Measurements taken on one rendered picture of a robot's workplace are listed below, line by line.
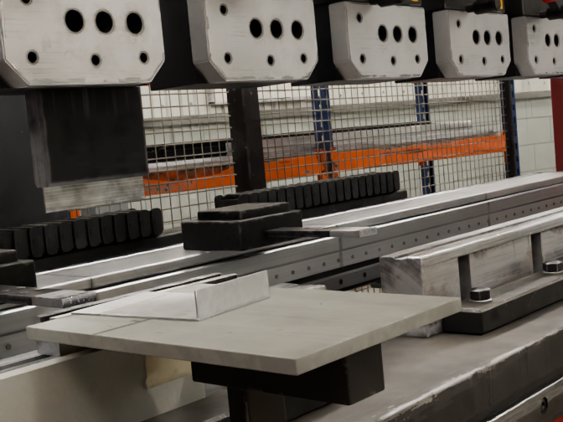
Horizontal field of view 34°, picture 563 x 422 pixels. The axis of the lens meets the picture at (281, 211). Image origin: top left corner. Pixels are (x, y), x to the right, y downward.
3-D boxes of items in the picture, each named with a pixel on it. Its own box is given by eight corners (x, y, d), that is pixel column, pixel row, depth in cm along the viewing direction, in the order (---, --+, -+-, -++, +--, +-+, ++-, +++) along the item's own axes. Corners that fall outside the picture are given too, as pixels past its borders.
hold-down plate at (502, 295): (482, 336, 106) (480, 310, 105) (441, 332, 109) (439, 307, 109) (589, 288, 128) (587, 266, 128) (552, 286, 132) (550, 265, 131)
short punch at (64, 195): (53, 213, 71) (39, 89, 70) (38, 213, 73) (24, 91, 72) (152, 198, 79) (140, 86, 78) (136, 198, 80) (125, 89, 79)
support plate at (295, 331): (296, 376, 51) (295, 358, 51) (26, 339, 69) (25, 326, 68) (462, 311, 65) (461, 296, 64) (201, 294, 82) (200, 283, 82)
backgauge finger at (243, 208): (338, 253, 105) (334, 209, 104) (183, 249, 122) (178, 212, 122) (398, 238, 114) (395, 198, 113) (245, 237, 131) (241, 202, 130)
